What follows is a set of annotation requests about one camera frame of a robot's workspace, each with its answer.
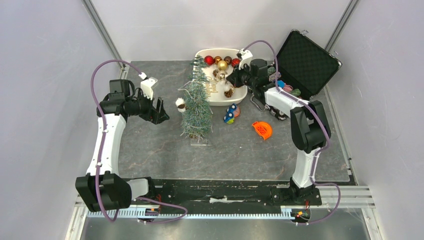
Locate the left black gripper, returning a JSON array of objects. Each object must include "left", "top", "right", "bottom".
[{"left": 126, "top": 88, "right": 170, "bottom": 125}]

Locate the white cotton boll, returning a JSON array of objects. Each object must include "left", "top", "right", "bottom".
[{"left": 175, "top": 97, "right": 187, "bottom": 113}]

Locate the small frosted christmas tree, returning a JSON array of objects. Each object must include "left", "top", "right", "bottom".
[{"left": 181, "top": 56, "right": 213, "bottom": 139}]

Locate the clear battery box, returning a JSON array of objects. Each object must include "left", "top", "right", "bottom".
[{"left": 190, "top": 137, "right": 211, "bottom": 147}]

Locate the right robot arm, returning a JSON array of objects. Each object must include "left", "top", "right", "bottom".
[{"left": 226, "top": 59, "right": 331, "bottom": 204}]

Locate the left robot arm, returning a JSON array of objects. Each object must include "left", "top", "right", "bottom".
[{"left": 75, "top": 77, "right": 169, "bottom": 212}]

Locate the gold merry christmas sign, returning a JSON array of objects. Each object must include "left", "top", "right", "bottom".
[{"left": 204, "top": 76, "right": 218, "bottom": 97}]

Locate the dark red bauble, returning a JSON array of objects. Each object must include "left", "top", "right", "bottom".
[{"left": 231, "top": 58, "right": 241, "bottom": 68}]

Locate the silver gold bauble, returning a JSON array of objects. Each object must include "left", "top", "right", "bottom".
[{"left": 215, "top": 70, "right": 228, "bottom": 80}]

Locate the brown pine cone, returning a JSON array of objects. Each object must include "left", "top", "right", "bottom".
[{"left": 224, "top": 89, "right": 234, "bottom": 98}]

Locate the gold shiny bauble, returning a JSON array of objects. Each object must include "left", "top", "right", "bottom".
[{"left": 216, "top": 60, "right": 228, "bottom": 71}]

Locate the brown matte bauble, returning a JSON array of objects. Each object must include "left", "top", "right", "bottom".
[{"left": 223, "top": 56, "right": 233, "bottom": 66}]

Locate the white plastic tray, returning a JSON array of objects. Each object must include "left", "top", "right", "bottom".
[{"left": 194, "top": 48, "right": 248, "bottom": 106}]

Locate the copper shiny bauble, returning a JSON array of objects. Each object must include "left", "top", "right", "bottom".
[{"left": 214, "top": 56, "right": 222, "bottom": 64}]

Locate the orange round toy disc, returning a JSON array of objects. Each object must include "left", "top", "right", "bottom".
[{"left": 233, "top": 107, "right": 241, "bottom": 117}]

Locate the red glitter bauble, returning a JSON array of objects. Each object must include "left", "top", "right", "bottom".
[{"left": 203, "top": 55, "right": 215, "bottom": 66}]

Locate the orange semicircle plastic piece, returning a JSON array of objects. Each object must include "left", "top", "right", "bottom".
[{"left": 252, "top": 121, "right": 273, "bottom": 141}]

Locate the black poker chip case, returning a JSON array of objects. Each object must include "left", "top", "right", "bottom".
[{"left": 251, "top": 29, "right": 343, "bottom": 121}]

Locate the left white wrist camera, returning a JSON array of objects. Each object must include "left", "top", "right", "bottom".
[{"left": 140, "top": 77, "right": 159, "bottom": 100}]

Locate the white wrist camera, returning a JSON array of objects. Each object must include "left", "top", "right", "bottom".
[
  {"left": 140, "top": 77, "right": 159, "bottom": 100},
  {"left": 237, "top": 48, "right": 253, "bottom": 70}
]

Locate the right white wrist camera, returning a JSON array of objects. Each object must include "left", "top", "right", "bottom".
[{"left": 237, "top": 48, "right": 253, "bottom": 70}]

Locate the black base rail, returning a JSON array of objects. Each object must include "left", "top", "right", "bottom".
[{"left": 146, "top": 179, "right": 322, "bottom": 215}]

